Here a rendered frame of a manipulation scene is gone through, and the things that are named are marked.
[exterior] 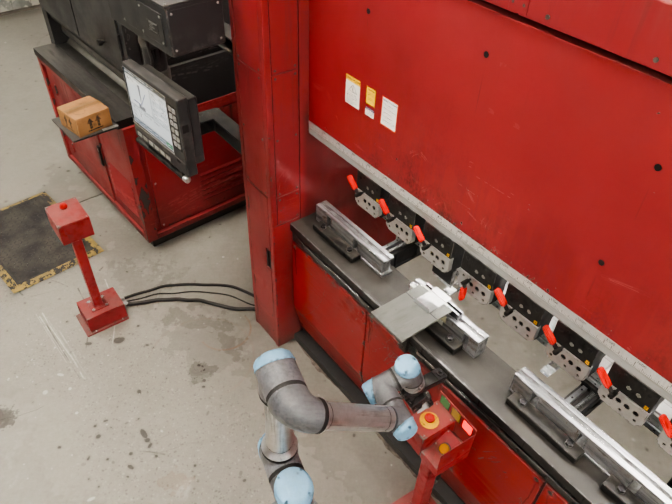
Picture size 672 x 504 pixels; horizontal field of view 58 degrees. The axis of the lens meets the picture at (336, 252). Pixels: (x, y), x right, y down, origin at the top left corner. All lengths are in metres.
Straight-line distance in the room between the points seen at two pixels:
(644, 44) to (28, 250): 3.82
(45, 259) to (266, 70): 2.39
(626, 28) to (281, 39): 1.33
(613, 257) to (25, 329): 3.20
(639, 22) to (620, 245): 0.56
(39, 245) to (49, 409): 1.35
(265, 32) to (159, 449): 2.02
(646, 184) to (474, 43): 0.62
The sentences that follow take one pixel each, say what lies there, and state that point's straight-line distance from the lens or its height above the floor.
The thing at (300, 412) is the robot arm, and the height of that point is 1.39.
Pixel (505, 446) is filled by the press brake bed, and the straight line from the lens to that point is 2.37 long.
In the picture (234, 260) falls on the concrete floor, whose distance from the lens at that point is 4.04.
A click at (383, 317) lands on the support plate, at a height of 1.00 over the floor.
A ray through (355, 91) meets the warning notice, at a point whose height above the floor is 1.67.
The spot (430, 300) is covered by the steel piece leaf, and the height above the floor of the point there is 1.00.
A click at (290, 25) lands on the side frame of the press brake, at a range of 2.45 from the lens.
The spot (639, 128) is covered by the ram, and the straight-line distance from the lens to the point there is 1.61.
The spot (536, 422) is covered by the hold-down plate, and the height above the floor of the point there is 0.91.
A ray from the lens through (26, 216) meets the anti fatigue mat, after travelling 4.77.
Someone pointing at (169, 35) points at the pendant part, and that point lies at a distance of 2.38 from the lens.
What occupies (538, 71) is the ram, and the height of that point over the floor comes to 2.04.
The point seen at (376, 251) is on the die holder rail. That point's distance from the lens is 2.64.
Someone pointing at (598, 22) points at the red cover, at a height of 2.21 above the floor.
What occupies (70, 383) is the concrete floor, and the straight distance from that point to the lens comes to 3.60.
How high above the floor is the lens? 2.72
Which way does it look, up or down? 42 degrees down
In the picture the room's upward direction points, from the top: 2 degrees clockwise
